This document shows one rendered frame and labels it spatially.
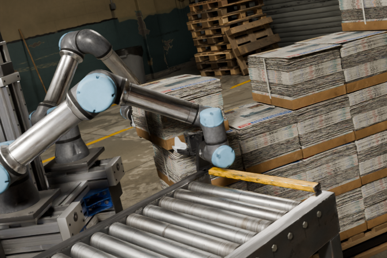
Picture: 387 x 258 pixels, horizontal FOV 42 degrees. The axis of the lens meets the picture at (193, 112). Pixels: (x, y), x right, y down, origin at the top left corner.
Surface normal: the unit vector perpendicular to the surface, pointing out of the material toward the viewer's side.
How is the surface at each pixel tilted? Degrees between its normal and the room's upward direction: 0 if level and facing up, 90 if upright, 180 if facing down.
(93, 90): 87
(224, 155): 90
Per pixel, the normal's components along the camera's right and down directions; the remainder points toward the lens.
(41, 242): -0.16, 0.25
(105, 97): 0.21, 0.11
